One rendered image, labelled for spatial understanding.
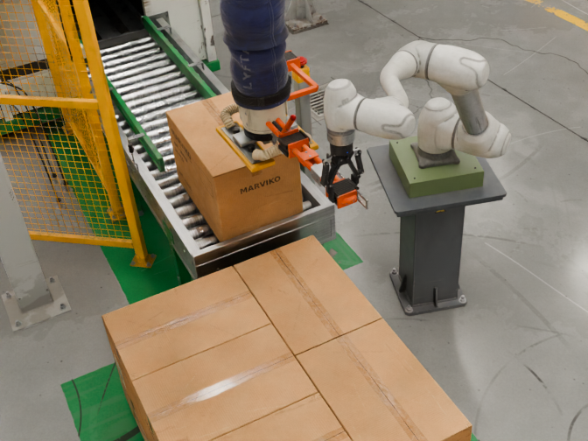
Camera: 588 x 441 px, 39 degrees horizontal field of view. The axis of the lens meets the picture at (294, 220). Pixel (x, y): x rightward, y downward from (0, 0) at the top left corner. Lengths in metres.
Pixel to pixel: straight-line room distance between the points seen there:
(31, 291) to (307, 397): 1.80
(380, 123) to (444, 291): 1.78
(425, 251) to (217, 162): 1.08
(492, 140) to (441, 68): 0.60
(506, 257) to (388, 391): 1.57
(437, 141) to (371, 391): 1.12
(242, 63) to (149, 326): 1.15
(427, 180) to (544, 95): 2.38
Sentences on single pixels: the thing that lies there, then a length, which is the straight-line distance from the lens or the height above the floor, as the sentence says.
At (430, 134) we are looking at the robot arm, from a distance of 3.56.
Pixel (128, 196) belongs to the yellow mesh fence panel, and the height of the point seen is 0.47.
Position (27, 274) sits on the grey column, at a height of 0.25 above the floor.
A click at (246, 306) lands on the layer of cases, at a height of 0.54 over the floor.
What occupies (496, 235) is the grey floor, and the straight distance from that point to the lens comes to 4.60.
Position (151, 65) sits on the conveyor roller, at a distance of 5.21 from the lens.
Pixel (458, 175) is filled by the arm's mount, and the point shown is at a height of 0.83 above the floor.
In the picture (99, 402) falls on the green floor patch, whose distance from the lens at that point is 3.95.
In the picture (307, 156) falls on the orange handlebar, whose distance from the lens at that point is 2.93.
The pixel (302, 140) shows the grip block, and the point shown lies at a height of 1.30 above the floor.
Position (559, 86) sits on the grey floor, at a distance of 5.95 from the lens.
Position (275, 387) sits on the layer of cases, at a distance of 3.14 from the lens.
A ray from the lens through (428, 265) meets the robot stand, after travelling 3.97.
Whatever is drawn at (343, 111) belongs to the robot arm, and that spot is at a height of 1.62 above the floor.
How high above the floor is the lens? 2.97
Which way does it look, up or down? 39 degrees down
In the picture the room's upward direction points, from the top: 5 degrees counter-clockwise
